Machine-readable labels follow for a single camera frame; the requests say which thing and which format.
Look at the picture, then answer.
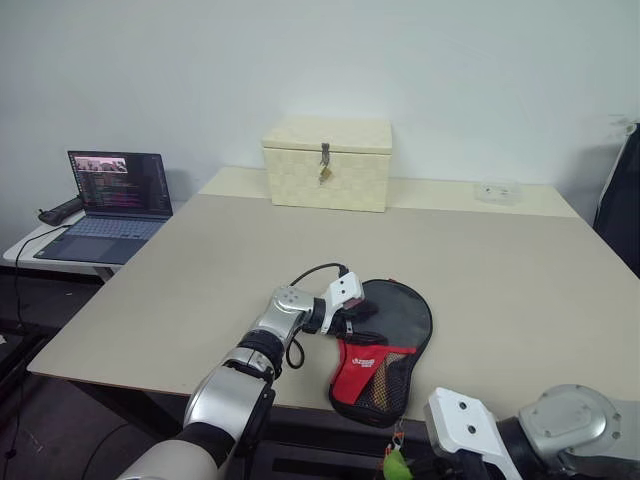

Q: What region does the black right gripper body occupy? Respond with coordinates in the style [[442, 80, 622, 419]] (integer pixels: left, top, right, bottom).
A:
[[431, 443, 502, 480]]

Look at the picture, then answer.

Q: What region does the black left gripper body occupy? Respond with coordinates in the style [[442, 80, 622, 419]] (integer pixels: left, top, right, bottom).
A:
[[333, 298, 367, 343]]

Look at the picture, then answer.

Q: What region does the black and red mesh pouch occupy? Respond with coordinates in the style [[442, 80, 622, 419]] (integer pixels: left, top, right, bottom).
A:
[[327, 277, 434, 429]]

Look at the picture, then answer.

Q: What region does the green zipper pull charm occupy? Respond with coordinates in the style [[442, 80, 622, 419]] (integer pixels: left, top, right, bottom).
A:
[[381, 418, 418, 480]]

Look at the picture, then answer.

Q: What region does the brass padlock on latch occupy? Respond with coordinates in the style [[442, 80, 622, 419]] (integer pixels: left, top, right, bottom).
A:
[[318, 142, 334, 186]]

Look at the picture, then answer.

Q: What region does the cream woven storage box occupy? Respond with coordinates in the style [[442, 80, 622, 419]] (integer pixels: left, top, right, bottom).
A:
[[261, 115, 393, 216]]

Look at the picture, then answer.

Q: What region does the clear plastic small box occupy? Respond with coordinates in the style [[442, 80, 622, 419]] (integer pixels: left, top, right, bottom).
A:
[[473, 179, 522, 207]]

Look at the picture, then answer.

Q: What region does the open grey laptop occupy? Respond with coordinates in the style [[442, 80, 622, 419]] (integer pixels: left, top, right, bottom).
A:
[[33, 148, 175, 266]]

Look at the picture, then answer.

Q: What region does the black office chair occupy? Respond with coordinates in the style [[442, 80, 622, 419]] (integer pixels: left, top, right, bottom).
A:
[[592, 119, 640, 279]]

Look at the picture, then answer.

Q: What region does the black handheld device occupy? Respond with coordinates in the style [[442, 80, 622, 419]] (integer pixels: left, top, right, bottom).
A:
[[38, 195, 84, 227]]

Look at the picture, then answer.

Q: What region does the white side table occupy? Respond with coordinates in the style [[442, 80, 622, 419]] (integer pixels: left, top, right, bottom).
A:
[[2, 213, 124, 284]]

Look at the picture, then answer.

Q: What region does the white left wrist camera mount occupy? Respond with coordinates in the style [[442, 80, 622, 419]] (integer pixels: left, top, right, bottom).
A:
[[319, 271, 364, 337]]

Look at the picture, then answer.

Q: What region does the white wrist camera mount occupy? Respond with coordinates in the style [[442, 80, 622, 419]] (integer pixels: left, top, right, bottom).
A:
[[319, 271, 364, 337], [423, 386, 524, 480]]

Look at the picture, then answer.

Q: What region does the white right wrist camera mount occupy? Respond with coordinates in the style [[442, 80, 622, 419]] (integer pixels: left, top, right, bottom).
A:
[[423, 386, 524, 480]]

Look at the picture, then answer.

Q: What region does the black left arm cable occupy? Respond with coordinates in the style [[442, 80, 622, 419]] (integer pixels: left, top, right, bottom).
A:
[[286, 262, 349, 373]]

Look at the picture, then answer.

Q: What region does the black laptop power cable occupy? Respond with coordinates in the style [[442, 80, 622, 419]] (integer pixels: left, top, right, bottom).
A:
[[4, 223, 72, 459]]

